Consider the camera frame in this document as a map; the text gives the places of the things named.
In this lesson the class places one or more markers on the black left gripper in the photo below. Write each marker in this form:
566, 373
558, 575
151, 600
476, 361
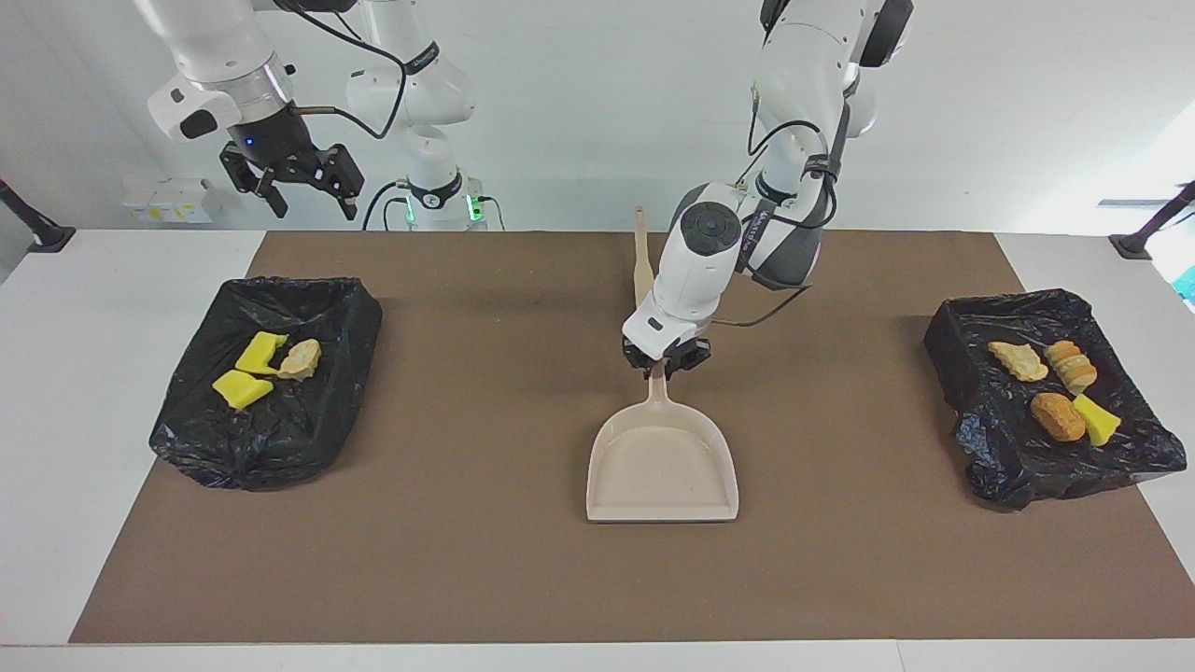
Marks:
677, 357

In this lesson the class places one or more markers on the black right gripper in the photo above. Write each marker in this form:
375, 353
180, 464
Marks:
275, 149

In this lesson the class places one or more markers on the beige hand brush black bristles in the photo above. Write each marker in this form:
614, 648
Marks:
642, 261

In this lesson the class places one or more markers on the beige plastic dustpan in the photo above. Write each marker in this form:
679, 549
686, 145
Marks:
663, 467

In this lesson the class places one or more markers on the beige sponge piece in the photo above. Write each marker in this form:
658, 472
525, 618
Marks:
1072, 367
1019, 362
300, 359

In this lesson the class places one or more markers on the orange sponge piece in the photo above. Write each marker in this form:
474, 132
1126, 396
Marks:
1057, 417

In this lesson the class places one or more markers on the green and yellow sponge piece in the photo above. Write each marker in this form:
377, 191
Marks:
1097, 420

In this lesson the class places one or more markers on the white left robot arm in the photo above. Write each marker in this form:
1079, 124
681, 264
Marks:
695, 271

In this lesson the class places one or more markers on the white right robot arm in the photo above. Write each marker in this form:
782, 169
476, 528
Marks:
215, 47

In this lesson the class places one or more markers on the bin with black bag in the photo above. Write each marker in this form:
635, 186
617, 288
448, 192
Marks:
280, 439
1008, 448

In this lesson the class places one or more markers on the white cardboard box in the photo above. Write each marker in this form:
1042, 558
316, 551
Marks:
168, 201

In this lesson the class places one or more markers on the brown table mat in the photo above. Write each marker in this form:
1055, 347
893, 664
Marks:
560, 597

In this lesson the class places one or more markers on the teal object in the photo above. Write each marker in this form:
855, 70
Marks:
1187, 285

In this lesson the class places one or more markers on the black camera stand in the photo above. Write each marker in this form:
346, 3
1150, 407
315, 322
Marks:
42, 233
1144, 238

